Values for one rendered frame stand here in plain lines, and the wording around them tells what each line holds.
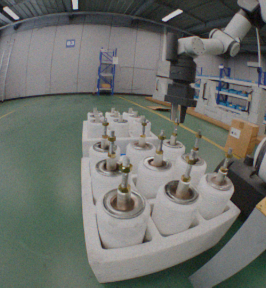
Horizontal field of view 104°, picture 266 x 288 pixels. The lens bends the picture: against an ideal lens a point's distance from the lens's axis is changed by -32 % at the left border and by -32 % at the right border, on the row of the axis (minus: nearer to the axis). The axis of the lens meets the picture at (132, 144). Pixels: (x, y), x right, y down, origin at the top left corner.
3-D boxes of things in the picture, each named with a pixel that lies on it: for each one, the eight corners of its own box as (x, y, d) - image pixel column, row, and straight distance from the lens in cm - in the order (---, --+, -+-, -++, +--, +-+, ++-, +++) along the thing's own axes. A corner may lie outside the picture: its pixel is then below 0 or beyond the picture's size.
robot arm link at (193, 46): (183, 71, 57) (185, 44, 60) (205, 73, 50) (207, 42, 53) (158, 66, 50) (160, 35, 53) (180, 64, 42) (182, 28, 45)
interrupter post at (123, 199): (120, 198, 28) (120, 183, 25) (132, 202, 27) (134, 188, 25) (114, 206, 26) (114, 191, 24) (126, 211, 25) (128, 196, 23)
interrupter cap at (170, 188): (159, 182, 33) (160, 179, 32) (191, 182, 35) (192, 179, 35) (166, 207, 27) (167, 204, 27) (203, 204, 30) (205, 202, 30)
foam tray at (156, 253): (167, 184, 75) (175, 151, 66) (215, 245, 58) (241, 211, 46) (85, 194, 66) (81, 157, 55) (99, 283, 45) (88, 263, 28)
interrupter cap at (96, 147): (90, 152, 43) (90, 150, 43) (94, 142, 50) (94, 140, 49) (116, 154, 42) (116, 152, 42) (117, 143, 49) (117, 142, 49)
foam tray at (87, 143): (134, 142, 119) (136, 120, 113) (154, 168, 87) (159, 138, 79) (84, 144, 113) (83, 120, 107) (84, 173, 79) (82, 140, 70)
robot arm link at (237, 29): (214, 46, 82) (234, 18, 87) (234, 61, 77) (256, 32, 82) (206, 36, 72) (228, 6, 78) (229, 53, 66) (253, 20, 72)
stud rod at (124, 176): (122, 194, 26) (124, 154, 21) (127, 196, 25) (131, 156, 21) (119, 198, 25) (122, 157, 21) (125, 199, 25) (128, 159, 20)
